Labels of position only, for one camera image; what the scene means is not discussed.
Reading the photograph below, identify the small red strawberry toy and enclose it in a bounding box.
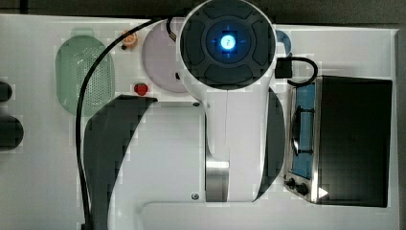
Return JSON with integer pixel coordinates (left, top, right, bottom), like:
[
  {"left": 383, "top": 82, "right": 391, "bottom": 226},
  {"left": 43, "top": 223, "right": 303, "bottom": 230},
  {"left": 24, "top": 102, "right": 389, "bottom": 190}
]
[{"left": 134, "top": 83, "right": 148, "bottom": 96}]

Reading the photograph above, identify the large black cylinder cup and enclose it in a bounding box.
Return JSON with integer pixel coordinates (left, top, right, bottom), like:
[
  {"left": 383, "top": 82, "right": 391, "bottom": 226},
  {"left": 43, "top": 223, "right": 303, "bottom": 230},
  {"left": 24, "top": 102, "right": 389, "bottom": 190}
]
[{"left": 0, "top": 115, "right": 24, "bottom": 151}]

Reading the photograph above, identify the small black cylinder cup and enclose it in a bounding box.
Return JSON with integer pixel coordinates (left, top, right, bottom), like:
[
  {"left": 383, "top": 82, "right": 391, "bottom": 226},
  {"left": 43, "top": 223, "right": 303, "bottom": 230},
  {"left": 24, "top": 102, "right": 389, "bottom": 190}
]
[{"left": 0, "top": 81, "right": 12, "bottom": 103}]

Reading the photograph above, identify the lilac round plate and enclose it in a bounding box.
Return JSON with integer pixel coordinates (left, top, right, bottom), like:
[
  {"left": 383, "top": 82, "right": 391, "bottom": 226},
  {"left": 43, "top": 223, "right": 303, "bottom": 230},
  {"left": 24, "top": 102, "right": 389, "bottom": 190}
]
[{"left": 142, "top": 20, "right": 187, "bottom": 93}]

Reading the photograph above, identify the black toaster oven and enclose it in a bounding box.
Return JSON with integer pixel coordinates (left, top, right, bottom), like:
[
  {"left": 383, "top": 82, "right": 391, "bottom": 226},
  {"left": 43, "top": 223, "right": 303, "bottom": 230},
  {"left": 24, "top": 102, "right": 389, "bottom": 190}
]
[{"left": 283, "top": 76, "right": 393, "bottom": 208}]

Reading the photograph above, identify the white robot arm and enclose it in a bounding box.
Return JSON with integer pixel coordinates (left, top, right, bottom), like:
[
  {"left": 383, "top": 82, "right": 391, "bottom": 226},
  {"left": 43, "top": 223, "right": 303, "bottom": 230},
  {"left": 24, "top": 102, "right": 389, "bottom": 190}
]
[{"left": 83, "top": 0, "right": 284, "bottom": 230}]

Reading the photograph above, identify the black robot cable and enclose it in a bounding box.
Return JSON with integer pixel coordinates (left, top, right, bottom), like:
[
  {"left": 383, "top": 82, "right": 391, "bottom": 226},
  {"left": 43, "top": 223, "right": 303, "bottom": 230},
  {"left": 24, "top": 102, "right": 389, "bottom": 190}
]
[{"left": 75, "top": 17, "right": 167, "bottom": 230}]

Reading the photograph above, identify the orange slice toy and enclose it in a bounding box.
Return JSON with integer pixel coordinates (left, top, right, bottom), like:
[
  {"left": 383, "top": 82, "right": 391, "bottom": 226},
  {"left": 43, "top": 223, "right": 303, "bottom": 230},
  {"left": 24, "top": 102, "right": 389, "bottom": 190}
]
[{"left": 122, "top": 33, "right": 139, "bottom": 50}]

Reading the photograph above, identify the green perforated colander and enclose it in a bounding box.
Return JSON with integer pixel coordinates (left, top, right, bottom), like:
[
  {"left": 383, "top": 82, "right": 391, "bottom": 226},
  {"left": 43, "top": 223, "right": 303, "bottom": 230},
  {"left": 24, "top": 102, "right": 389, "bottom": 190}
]
[{"left": 56, "top": 28, "right": 115, "bottom": 117}]

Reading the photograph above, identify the blue round bowl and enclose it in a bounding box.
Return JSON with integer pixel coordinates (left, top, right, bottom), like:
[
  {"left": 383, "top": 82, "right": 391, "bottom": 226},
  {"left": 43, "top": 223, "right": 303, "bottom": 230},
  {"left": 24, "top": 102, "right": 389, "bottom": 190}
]
[{"left": 276, "top": 30, "right": 291, "bottom": 57}]

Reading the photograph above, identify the black oven door handle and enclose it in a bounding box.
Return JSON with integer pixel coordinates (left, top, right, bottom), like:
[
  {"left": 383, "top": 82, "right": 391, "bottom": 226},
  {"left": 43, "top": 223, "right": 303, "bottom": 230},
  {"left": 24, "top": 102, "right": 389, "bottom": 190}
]
[{"left": 290, "top": 106, "right": 315, "bottom": 156}]

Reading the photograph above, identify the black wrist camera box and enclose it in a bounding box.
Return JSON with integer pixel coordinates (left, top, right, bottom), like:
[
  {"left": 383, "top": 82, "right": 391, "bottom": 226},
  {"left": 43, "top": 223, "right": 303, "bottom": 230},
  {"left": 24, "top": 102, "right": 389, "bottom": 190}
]
[{"left": 275, "top": 57, "right": 293, "bottom": 79}]

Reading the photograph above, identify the blue oven door glass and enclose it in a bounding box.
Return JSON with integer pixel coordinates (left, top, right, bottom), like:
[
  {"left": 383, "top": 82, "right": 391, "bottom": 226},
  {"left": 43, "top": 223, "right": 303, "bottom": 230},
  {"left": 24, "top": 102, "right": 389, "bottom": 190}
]
[{"left": 293, "top": 84, "right": 315, "bottom": 179}]

